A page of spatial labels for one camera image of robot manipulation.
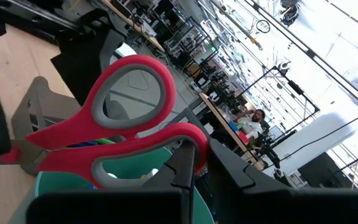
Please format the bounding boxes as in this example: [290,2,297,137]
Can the red handled scissors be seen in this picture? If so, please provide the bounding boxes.
[0,54,211,190]

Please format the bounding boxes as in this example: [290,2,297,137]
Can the black background workstation frame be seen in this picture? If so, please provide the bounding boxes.
[237,65,321,138]

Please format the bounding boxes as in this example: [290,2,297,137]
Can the green handled scissors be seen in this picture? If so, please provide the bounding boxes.
[94,138,117,146]

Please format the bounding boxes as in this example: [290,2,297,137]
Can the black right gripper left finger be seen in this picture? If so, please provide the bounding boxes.
[142,141,198,224]

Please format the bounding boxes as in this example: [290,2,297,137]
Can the blue handled scissors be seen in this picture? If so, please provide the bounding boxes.
[67,141,99,148]

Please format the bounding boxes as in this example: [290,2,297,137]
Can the background wooden table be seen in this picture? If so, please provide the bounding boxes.
[101,0,166,54]
[199,92,265,170]

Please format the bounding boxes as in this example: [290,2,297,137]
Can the white trash bin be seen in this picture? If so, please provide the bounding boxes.
[112,42,138,60]

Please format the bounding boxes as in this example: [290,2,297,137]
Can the black wedge panel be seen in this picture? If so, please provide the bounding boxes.
[50,8,126,106]

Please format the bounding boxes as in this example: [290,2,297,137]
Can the person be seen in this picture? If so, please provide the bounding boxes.
[233,108,269,141]

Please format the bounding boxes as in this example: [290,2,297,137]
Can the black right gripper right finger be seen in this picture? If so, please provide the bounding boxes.
[208,138,288,224]

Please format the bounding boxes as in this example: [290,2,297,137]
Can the teal plastic bin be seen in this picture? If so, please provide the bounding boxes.
[7,146,214,224]

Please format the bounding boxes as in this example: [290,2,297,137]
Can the narrow grey translucent bin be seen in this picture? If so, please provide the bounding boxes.
[11,76,83,142]

